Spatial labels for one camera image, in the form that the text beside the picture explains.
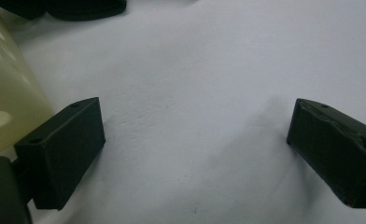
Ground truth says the pale yellow translucent container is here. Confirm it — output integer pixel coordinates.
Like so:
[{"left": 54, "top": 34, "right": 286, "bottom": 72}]
[{"left": 0, "top": 3, "right": 55, "bottom": 158}]

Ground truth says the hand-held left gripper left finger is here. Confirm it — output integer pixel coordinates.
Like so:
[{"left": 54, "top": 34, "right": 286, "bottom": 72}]
[{"left": 13, "top": 96, "right": 106, "bottom": 211}]

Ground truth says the dark flat object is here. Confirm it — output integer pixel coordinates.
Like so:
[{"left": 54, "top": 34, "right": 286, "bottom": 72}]
[{"left": 0, "top": 0, "right": 128, "bottom": 22}]

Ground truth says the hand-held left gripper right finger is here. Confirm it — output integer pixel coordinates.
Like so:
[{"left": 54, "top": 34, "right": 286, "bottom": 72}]
[{"left": 286, "top": 98, "right": 366, "bottom": 210}]

